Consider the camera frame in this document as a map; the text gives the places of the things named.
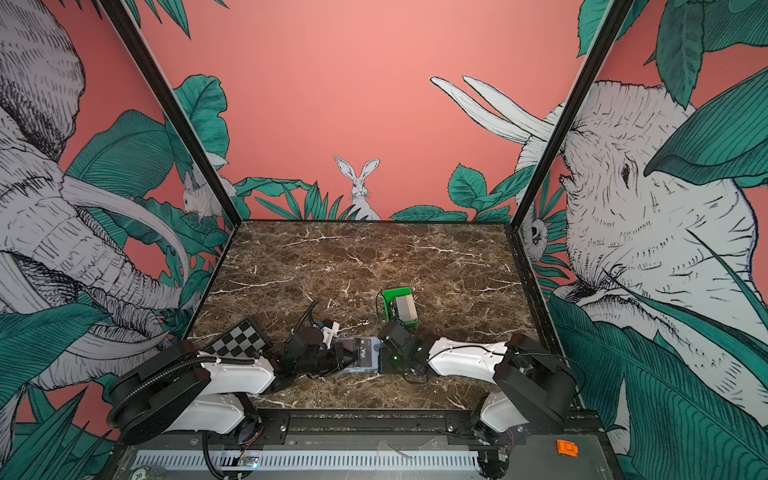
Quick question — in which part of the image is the blue leather card holder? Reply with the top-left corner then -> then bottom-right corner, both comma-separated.
334,337 -> 381,374

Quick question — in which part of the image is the green plastic card tray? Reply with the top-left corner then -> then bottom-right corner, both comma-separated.
381,287 -> 418,327

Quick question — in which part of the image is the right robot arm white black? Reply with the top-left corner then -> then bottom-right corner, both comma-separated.
378,321 -> 578,436

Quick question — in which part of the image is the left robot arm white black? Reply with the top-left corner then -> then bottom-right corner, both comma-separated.
107,321 -> 359,446

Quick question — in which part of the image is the stack of credit cards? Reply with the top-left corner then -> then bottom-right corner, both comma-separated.
394,294 -> 418,324

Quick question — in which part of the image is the black white checkerboard plate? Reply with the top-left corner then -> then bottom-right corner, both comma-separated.
201,317 -> 273,359

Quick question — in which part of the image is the orange connector clip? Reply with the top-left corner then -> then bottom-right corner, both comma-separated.
556,439 -> 579,458

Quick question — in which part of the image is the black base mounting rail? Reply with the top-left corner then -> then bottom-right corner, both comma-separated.
252,409 -> 518,448

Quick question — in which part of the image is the white slotted cable duct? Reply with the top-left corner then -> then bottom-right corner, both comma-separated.
133,450 -> 481,472

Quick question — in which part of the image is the black left frame post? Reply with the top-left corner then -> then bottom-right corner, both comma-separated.
99,0 -> 242,229

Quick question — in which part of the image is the black frame post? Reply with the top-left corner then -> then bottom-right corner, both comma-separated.
511,0 -> 633,230
99,0 -> 242,229

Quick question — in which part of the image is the black right frame post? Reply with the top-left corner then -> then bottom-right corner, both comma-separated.
511,0 -> 633,230

